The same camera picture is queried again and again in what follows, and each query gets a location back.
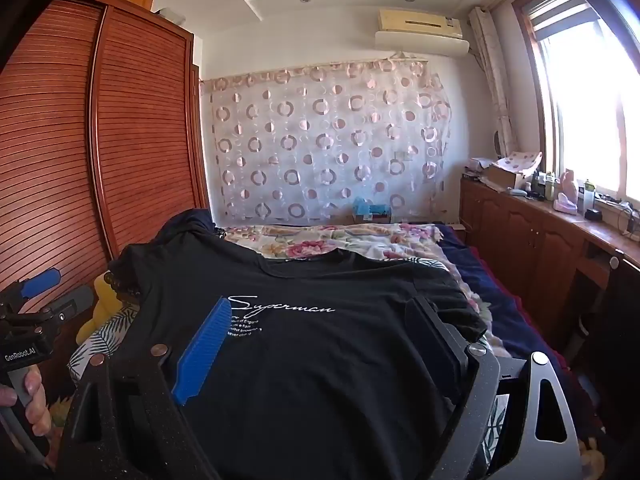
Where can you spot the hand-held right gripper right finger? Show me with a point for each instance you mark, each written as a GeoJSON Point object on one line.
{"type": "Point", "coordinates": [437, 345]}

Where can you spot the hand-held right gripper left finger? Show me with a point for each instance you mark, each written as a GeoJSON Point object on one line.
{"type": "Point", "coordinates": [200, 355]}

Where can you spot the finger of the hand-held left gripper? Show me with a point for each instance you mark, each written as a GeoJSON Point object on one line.
{"type": "Point", "coordinates": [72, 302]}
{"type": "Point", "coordinates": [41, 281]}

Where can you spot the black printed t-shirt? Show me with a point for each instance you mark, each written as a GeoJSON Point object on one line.
{"type": "Point", "coordinates": [325, 360]}

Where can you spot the person's left hand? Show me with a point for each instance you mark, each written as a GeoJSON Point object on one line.
{"type": "Point", "coordinates": [34, 390]}

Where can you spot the yellow cushion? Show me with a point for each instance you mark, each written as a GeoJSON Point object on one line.
{"type": "Point", "coordinates": [105, 302]}

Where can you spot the leaf print bed sheet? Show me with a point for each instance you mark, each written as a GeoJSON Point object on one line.
{"type": "Point", "coordinates": [100, 342]}

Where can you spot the dark blue bedspread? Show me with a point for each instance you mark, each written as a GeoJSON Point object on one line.
{"type": "Point", "coordinates": [500, 300]}

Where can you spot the navy blue cloth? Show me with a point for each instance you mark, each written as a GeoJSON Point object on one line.
{"type": "Point", "coordinates": [185, 222]}

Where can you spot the wooden sideboard cabinet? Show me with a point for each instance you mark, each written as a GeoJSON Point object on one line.
{"type": "Point", "coordinates": [525, 240]}

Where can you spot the blue toy animal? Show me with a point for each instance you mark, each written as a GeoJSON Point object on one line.
{"type": "Point", "coordinates": [371, 210]}

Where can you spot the floral blanket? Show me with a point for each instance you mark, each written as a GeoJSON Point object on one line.
{"type": "Point", "coordinates": [310, 246]}

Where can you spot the wooden slatted wardrobe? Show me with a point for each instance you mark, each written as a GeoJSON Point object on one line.
{"type": "Point", "coordinates": [100, 135]}

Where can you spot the cardboard box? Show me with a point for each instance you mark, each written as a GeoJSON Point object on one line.
{"type": "Point", "coordinates": [505, 176]}

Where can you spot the dark bottle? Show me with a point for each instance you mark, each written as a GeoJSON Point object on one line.
{"type": "Point", "coordinates": [535, 183]}

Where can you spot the white bottle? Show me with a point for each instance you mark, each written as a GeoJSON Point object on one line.
{"type": "Point", "coordinates": [550, 186]}

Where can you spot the pink dotted cloth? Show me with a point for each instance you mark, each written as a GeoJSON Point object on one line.
{"type": "Point", "coordinates": [520, 161]}

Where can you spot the small black box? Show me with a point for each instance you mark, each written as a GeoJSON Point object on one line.
{"type": "Point", "coordinates": [595, 215]}

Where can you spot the clear bottle with cap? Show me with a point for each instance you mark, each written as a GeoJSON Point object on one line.
{"type": "Point", "coordinates": [586, 196]}

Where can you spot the sheer circle pattern curtain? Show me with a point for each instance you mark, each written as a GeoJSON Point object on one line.
{"type": "Point", "coordinates": [325, 140]}

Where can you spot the patterned window curtain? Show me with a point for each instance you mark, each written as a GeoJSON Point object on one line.
{"type": "Point", "coordinates": [492, 80]}

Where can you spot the window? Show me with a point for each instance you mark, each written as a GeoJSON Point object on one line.
{"type": "Point", "coordinates": [585, 100]}

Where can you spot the white air deflector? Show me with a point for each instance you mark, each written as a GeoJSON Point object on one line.
{"type": "Point", "coordinates": [422, 44]}

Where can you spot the wall air conditioner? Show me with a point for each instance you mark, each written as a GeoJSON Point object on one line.
{"type": "Point", "coordinates": [420, 22]}

